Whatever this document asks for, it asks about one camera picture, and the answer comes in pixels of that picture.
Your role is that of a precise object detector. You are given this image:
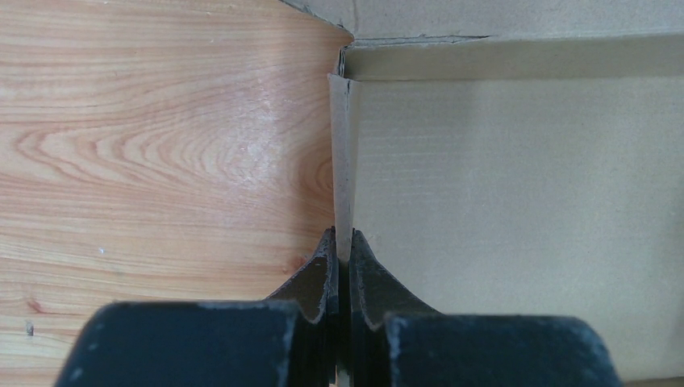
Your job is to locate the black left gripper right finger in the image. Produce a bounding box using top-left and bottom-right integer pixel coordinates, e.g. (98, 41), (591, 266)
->
(348, 231), (621, 386)

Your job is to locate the brown cardboard box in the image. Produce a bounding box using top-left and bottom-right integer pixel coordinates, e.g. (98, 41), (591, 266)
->
(292, 1), (683, 381)

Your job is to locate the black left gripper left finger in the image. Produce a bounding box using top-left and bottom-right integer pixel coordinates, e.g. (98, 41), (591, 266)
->
(56, 229), (339, 386)

